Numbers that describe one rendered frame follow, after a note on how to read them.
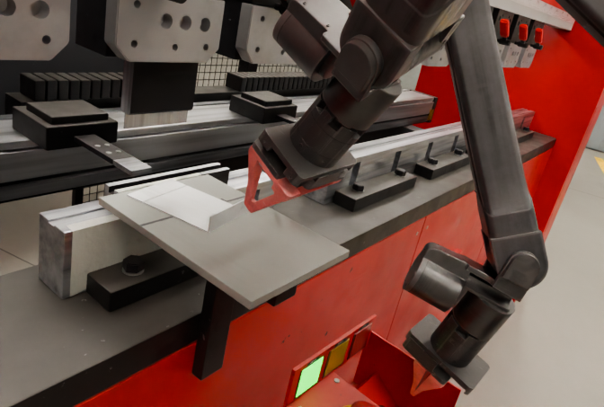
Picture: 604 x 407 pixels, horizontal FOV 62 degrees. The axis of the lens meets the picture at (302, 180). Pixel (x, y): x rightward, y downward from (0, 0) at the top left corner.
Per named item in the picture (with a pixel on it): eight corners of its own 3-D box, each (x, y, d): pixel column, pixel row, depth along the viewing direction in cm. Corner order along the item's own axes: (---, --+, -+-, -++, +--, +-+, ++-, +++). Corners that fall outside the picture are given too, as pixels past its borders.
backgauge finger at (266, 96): (314, 146, 106) (319, 124, 104) (228, 110, 119) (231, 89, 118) (345, 140, 115) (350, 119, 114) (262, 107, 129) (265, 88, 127)
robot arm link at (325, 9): (378, 65, 37) (448, 20, 41) (278, -41, 39) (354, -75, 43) (330, 143, 47) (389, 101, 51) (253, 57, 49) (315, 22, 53)
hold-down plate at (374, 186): (352, 212, 106) (356, 199, 105) (332, 202, 109) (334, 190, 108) (414, 187, 129) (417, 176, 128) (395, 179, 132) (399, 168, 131)
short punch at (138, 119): (128, 131, 63) (135, 55, 60) (119, 126, 64) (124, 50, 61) (190, 124, 71) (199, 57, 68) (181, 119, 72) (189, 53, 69)
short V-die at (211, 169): (116, 213, 66) (118, 192, 65) (103, 204, 68) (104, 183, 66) (226, 185, 82) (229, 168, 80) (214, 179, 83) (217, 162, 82)
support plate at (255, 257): (249, 310, 49) (251, 302, 49) (98, 204, 63) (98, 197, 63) (348, 257, 63) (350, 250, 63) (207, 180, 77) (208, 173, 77)
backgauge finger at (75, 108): (102, 189, 68) (104, 154, 66) (12, 128, 82) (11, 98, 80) (173, 174, 77) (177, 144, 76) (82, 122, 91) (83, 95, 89)
